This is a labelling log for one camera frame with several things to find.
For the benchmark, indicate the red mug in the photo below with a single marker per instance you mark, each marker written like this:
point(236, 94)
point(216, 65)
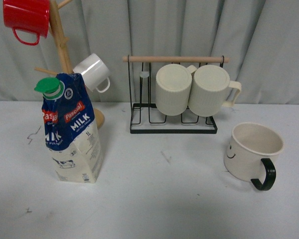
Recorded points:
point(31, 16)

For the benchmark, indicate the white mug on tree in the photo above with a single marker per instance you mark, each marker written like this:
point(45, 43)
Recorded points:
point(95, 73)

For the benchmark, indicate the cream ribbed mug left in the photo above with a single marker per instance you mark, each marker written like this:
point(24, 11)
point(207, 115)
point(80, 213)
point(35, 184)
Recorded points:
point(172, 88)

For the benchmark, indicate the wooden mug tree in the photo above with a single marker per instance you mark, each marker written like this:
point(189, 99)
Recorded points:
point(60, 40)

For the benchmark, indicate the cream smiley mug black handle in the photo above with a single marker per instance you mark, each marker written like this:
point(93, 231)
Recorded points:
point(253, 148)

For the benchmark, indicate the black wire cup rack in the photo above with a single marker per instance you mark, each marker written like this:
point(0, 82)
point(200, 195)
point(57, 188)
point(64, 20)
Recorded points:
point(146, 118)

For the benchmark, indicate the cream ribbed mug right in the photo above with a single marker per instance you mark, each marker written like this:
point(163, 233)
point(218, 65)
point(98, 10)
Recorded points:
point(212, 89)

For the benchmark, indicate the grey curtain backdrop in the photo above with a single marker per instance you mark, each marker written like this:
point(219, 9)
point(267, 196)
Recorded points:
point(260, 37)

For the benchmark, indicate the cream ribbed mug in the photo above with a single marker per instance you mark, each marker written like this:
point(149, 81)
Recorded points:
point(172, 88)
point(212, 89)

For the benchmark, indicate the blue white milk carton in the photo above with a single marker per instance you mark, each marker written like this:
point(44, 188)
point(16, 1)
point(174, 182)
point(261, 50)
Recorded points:
point(71, 133)

